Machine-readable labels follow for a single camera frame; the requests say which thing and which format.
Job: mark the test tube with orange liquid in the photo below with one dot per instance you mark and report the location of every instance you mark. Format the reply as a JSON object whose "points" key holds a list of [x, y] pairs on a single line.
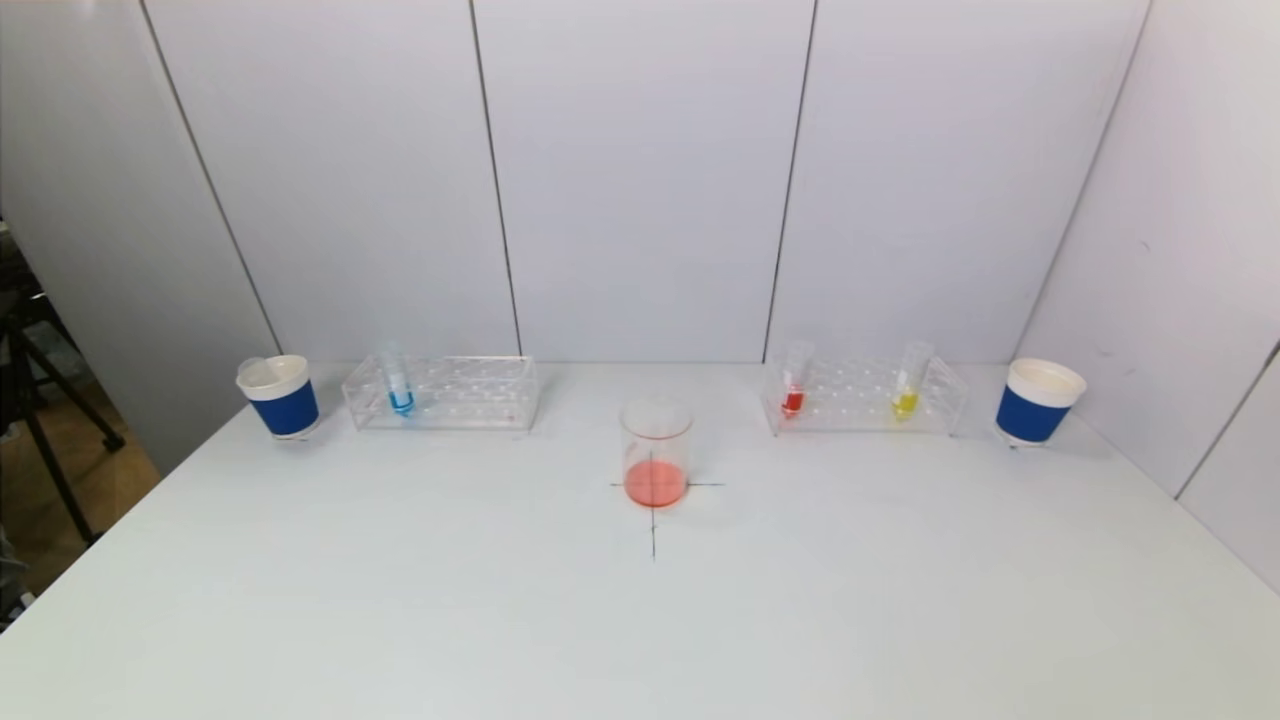
{"points": [[250, 368]]}

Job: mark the clear glass beaker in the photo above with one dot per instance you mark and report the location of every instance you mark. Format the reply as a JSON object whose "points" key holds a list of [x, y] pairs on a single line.
{"points": [[656, 480]]}

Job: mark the test tube with red liquid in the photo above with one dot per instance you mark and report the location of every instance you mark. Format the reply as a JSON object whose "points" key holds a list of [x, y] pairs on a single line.
{"points": [[793, 402]]}

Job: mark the clear acrylic test tube rack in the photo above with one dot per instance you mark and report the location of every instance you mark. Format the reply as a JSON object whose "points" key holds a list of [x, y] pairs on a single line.
{"points": [[850, 395], [450, 395]]}

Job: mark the test tube with blue liquid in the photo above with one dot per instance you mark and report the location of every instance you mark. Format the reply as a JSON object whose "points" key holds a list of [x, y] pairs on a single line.
{"points": [[401, 400]]}

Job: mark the test tube with yellow liquid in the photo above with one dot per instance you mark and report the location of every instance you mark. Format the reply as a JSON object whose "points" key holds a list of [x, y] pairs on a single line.
{"points": [[905, 403]]}

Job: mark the blue white paper cup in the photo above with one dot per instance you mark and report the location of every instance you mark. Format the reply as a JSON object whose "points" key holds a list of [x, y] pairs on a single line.
{"points": [[285, 408], [1030, 415]]}

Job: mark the black tripod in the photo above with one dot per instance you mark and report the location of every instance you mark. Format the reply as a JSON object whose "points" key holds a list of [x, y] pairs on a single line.
{"points": [[40, 440]]}

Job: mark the grey plastic bag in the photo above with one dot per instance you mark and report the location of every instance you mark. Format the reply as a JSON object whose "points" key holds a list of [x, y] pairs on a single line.
{"points": [[10, 590]]}

